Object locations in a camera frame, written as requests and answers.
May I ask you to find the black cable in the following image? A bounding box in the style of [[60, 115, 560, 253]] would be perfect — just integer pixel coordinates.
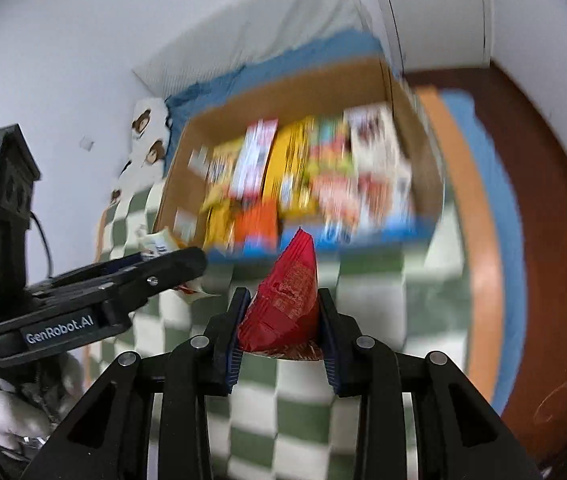
[[28, 210, 54, 278]]

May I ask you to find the red snack packet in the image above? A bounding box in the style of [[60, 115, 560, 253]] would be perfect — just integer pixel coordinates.
[[237, 227, 325, 362]]

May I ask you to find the green white checkered blanket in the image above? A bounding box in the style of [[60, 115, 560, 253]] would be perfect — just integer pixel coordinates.
[[83, 85, 501, 480]]

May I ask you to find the grey white cloth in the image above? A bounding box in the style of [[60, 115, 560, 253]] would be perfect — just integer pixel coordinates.
[[0, 352, 86, 461]]

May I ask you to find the cardboard box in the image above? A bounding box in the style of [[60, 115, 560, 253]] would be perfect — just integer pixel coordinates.
[[153, 55, 447, 261]]

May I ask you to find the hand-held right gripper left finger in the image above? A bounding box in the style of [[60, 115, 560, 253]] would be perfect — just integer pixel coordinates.
[[20, 287, 251, 480]]

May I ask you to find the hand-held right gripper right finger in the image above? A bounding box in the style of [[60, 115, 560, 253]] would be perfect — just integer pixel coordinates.
[[316, 287, 544, 480]]

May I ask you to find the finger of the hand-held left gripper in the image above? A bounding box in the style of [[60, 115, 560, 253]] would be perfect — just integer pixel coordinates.
[[50, 254, 146, 282], [28, 246, 208, 313]]

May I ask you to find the white pillow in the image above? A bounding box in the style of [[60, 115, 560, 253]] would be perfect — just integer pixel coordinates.
[[133, 0, 379, 98]]

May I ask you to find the pile of snack packets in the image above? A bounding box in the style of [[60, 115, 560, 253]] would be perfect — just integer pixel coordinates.
[[188, 102, 414, 256]]

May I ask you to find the bear print cloth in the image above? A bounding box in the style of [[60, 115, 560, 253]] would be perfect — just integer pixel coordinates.
[[110, 95, 171, 206]]

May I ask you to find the white snack packet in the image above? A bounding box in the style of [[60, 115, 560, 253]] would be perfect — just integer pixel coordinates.
[[140, 226, 221, 305]]

